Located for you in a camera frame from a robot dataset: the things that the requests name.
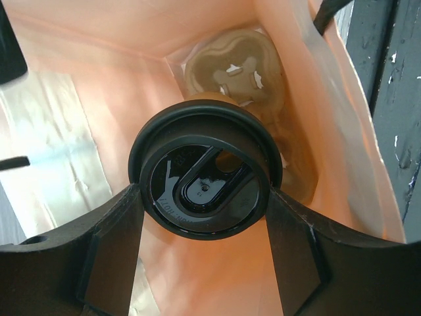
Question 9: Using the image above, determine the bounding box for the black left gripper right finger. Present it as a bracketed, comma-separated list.
[266, 190, 420, 315]

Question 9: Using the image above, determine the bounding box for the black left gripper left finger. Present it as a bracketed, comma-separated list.
[1, 184, 144, 315]

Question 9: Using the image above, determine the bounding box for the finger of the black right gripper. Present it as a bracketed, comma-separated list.
[0, 3, 28, 84]

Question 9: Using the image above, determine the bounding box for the black plastic cup lid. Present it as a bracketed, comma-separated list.
[128, 99, 283, 240]

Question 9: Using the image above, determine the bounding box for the brown paper cup innermost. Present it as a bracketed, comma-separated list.
[186, 92, 238, 106]

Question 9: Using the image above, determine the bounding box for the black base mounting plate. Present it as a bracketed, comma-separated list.
[346, 0, 420, 242]

